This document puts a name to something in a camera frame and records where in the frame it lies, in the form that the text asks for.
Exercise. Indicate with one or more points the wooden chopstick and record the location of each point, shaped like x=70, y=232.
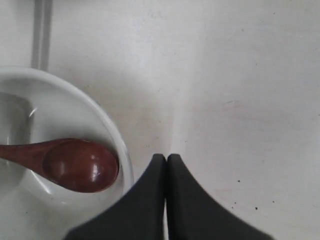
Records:
x=41, y=39

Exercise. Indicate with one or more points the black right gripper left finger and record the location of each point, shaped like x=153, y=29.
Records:
x=138, y=215

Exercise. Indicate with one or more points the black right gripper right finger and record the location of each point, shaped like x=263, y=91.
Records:
x=192, y=214

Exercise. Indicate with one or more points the white floral ceramic dish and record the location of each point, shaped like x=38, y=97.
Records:
x=36, y=106

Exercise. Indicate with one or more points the brown wooden spoon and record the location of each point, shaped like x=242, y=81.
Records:
x=74, y=164

